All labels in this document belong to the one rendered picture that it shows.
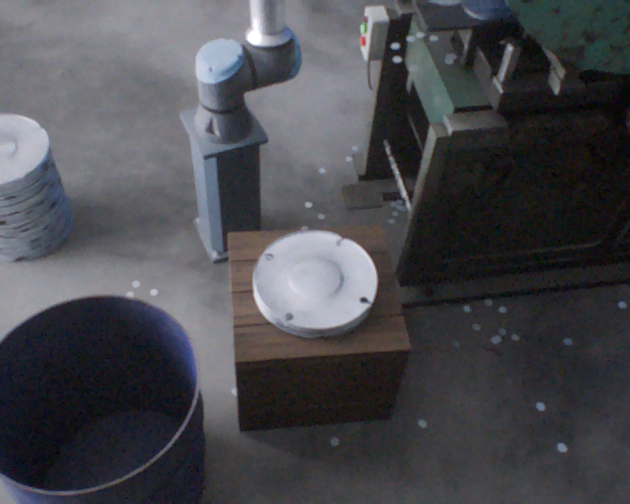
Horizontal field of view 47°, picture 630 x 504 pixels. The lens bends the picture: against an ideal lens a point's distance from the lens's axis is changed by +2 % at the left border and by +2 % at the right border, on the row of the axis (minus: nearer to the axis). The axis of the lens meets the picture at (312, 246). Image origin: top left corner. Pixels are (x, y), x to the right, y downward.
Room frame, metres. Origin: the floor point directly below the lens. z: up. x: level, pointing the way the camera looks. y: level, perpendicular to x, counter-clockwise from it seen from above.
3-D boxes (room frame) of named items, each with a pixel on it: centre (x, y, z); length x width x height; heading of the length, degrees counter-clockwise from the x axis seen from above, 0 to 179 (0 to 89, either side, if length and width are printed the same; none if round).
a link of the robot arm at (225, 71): (1.46, 0.26, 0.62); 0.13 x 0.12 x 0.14; 121
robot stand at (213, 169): (1.46, 0.26, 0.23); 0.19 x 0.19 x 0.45; 28
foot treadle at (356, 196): (1.57, -0.37, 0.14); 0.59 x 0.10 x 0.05; 103
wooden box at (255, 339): (1.01, -0.01, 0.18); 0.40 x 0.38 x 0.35; 100
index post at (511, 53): (1.40, -0.42, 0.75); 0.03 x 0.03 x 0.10; 13
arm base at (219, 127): (1.46, 0.26, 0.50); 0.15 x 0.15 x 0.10
